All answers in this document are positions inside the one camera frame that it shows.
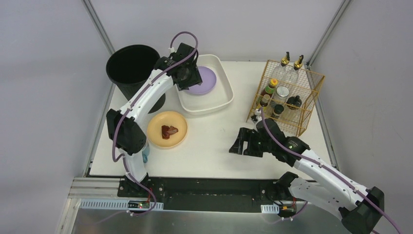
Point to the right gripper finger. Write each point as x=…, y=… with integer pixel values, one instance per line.
x=241, y=142
x=253, y=146

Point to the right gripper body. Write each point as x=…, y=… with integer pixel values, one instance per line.
x=246, y=146

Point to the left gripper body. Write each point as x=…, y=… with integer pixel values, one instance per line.
x=192, y=79

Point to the purple plate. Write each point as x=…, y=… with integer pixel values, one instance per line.
x=209, y=80

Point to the black cap spice jar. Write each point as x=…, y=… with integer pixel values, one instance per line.
x=277, y=111

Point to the yellow label sauce bottle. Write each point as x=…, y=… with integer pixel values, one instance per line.
x=264, y=102

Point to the yellow plate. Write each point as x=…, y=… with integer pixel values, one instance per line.
x=167, y=118

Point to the silver lid salt shaker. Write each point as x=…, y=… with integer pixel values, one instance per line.
x=280, y=95

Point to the yellow cap sauce bottle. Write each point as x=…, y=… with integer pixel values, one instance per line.
x=270, y=87

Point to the brown roasted meat piece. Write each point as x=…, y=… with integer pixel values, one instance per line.
x=167, y=131

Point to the glass bottle with brown sauce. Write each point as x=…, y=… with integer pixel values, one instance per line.
x=292, y=75

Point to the clear glass oil bottle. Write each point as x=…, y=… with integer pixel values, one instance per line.
x=280, y=70

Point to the black lid grinder jar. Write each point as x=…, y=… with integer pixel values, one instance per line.
x=293, y=103

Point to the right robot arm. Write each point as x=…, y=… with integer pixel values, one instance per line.
x=352, y=203

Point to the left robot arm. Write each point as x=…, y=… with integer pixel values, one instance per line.
x=124, y=124

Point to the white rectangular tub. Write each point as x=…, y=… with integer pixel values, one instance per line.
x=218, y=98

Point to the black plastic bin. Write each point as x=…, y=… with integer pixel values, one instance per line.
x=129, y=68

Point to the blue mug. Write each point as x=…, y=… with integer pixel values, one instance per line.
x=145, y=152

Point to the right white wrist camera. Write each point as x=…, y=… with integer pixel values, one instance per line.
x=256, y=116

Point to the gold wire basket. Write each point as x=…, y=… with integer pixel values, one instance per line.
x=290, y=93

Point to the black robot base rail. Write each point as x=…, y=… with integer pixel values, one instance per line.
x=183, y=194

